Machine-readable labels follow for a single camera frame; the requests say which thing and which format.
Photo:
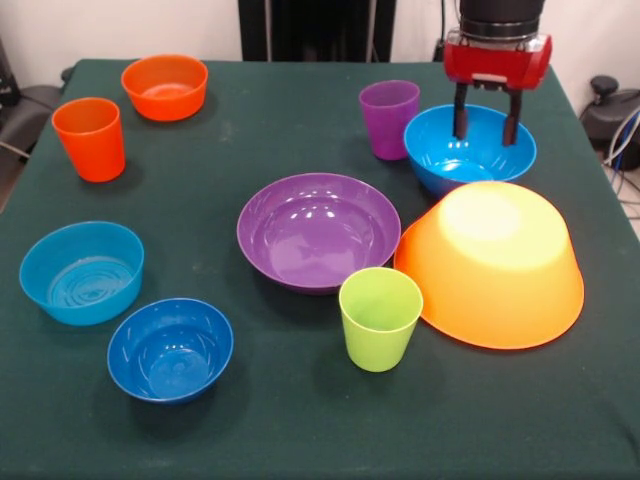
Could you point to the large light blue bowl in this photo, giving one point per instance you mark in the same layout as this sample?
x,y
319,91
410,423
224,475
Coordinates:
x,y
425,165

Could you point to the green cup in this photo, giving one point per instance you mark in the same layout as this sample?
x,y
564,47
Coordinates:
x,y
375,350

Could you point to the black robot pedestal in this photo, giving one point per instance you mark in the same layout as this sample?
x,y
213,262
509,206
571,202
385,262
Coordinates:
x,y
310,25

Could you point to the orange cup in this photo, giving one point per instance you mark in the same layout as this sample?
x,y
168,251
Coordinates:
x,y
95,155

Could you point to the dark green tablecloth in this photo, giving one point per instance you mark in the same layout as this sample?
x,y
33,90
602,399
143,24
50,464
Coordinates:
x,y
450,400

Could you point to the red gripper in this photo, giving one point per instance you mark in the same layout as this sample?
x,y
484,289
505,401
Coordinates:
x,y
490,65

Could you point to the dark blue bowl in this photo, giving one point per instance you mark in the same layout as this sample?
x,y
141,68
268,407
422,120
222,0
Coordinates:
x,y
170,360

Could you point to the flat-bottomed light blue bowl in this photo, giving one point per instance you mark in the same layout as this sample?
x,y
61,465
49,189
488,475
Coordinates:
x,y
35,280

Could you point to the small orange bowl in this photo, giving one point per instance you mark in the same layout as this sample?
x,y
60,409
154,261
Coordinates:
x,y
165,105

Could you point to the large yellow-orange bowl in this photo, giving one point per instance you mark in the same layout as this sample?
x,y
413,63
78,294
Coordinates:
x,y
500,300

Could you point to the purple bowl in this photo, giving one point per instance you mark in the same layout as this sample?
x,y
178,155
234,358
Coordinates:
x,y
320,240

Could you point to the purple cup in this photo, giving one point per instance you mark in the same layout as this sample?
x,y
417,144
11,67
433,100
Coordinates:
x,y
387,140

